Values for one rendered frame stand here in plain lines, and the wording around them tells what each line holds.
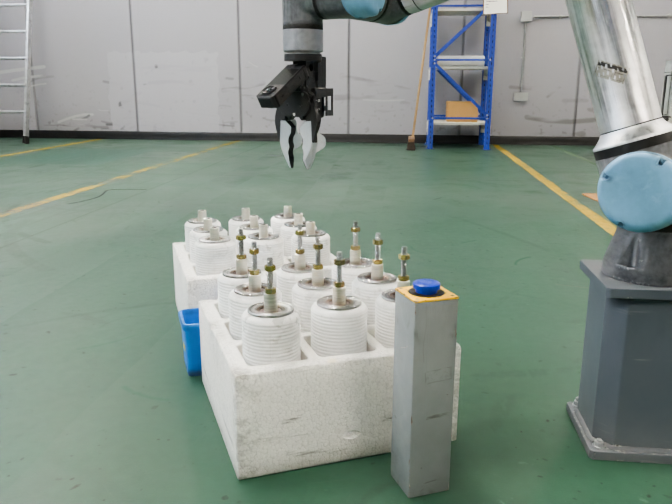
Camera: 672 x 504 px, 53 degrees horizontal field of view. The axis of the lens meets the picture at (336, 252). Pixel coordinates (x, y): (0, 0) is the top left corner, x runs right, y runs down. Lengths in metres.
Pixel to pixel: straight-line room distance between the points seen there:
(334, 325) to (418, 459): 0.25
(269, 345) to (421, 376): 0.25
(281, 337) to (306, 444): 0.18
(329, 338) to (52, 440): 0.53
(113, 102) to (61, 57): 0.75
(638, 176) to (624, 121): 0.08
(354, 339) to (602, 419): 0.44
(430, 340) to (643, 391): 0.41
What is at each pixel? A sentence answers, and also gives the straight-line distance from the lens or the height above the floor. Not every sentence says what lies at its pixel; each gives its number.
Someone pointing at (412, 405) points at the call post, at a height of 0.15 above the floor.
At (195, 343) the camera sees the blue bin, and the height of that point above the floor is 0.08.
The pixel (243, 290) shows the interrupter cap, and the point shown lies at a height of 0.25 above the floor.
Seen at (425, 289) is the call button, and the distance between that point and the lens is 0.98.
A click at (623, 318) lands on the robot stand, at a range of 1.19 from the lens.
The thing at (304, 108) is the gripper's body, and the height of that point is 0.57.
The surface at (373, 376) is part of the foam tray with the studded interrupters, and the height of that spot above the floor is 0.15.
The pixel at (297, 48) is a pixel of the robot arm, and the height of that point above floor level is 0.67.
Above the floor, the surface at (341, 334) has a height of 0.21.
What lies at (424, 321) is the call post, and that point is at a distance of 0.98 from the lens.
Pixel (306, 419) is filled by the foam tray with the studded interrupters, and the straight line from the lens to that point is 1.12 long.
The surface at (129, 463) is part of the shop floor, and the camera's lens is 1.22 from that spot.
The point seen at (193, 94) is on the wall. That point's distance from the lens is 7.89.
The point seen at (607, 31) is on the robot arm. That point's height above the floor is 0.68.
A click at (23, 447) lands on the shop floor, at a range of 1.33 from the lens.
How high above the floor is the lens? 0.61
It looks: 14 degrees down
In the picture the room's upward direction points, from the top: straight up
